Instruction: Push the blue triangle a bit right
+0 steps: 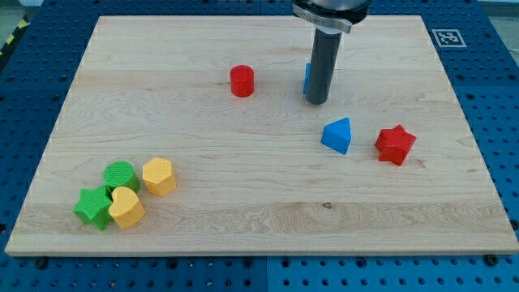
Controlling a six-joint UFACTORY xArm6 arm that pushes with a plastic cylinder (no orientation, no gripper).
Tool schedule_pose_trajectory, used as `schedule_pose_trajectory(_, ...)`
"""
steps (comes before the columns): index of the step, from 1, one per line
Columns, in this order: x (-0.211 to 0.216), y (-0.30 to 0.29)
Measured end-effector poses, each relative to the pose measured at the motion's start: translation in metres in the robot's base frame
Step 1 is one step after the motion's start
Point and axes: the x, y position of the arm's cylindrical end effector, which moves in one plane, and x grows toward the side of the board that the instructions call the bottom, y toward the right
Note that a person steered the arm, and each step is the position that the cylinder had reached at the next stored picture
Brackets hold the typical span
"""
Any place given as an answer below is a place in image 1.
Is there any blue block behind rod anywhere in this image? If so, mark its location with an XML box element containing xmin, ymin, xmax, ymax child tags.
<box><xmin>302</xmin><ymin>62</ymin><xmax>311</xmax><ymax>95</ymax></box>

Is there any white fiducial marker tag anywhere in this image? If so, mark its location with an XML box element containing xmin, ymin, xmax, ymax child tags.
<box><xmin>431</xmin><ymin>28</ymin><xmax>466</xmax><ymax>49</ymax></box>

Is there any green star block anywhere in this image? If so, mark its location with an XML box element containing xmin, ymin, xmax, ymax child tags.
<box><xmin>72</xmin><ymin>186</ymin><xmax>113</xmax><ymax>231</ymax></box>

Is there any wooden board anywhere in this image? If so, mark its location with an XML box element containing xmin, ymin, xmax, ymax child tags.
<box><xmin>6</xmin><ymin>15</ymin><xmax>518</xmax><ymax>257</ymax></box>

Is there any red star block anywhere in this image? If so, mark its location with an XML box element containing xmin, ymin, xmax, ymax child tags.
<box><xmin>375</xmin><ymin>124</ymin><xmax>417</xmax><ymax>166</ymax></box>

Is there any red cylinder block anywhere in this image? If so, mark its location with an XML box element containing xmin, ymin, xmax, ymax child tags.
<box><xmin>229</xmin><ymin>64</ymin><xmax>255</xmax><ymax>97</ymax></box>

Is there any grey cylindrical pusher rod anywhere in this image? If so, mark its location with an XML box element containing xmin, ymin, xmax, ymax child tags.
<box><xmin>305</xmin><ymin>28</ymin><xmax>341</xmax><ymax>105</ymax></box>

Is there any yellow heart block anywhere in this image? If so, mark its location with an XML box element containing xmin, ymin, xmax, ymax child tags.
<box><xmin>109</xmin><ymin>187</ymin><xmax>145</xmax><ymax>229</ymax></box>

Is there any green cylinder block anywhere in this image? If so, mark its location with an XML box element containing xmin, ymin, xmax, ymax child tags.
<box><xmin>103</xmin><ymin>161</ymin><xmax>140</xmax><ymax>193</ymax></box>

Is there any blue triangle block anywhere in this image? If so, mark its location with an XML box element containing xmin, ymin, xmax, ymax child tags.
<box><xmin>320</xmin><ymin>118</ymin><xmax>352</xmax><ymax>155</ymax></box>

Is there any yellow hexagon block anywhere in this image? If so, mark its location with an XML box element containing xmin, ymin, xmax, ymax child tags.
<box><xmin>142</xmin><ymin>157</ymin><xmax>177</xmax><ymax>196</ymax></box>

